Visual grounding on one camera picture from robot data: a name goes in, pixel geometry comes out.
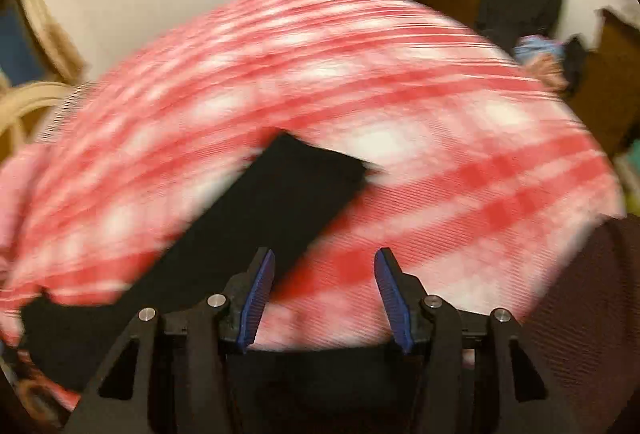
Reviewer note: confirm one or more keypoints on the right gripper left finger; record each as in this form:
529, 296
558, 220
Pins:
167, 373

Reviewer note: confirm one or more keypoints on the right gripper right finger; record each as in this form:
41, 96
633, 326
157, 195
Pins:
474, 373

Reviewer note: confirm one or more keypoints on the black pants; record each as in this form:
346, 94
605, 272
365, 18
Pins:
283, 200

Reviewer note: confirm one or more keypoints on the red plaid bed sheet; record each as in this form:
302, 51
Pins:
480, 181

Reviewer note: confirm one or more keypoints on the pink folded quilt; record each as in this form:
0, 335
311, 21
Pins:
20, 176

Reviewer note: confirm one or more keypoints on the cream round headboard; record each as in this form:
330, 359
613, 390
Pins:
23, 108

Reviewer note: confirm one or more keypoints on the beige floral curtain right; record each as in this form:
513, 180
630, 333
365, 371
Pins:
59, 53

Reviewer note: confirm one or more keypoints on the dark window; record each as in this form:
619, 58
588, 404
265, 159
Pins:
20, 62

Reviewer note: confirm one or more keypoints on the black bag near door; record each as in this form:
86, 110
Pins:
504, 22

